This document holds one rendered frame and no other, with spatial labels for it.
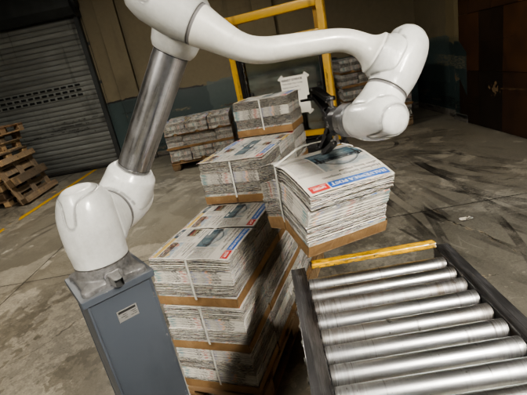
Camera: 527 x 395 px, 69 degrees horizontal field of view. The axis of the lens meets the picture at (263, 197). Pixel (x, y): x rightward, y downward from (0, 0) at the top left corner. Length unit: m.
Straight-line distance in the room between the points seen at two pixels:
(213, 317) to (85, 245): 0.74
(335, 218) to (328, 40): 0.49
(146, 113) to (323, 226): 0.61
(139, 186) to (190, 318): 0.73
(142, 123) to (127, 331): 0.60
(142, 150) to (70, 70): 7.97
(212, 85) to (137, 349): 7.49
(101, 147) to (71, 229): 8.05
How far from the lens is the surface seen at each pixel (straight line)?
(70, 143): 9.41
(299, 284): 1.30
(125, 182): 1.24
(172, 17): 0.97
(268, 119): 2.49
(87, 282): 1.19
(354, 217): 1.21
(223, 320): 1.68
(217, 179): 2.04
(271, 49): 0.95
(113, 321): 1.21
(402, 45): 1.00
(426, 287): 1.25
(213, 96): 8.46
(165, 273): 1.69
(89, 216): 1.12
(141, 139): 1.21
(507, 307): 1.20
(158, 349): 1.31
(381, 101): 0.92
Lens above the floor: 1.50
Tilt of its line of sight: 19 degrees down
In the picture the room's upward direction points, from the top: 11 degrees counter-clockwise
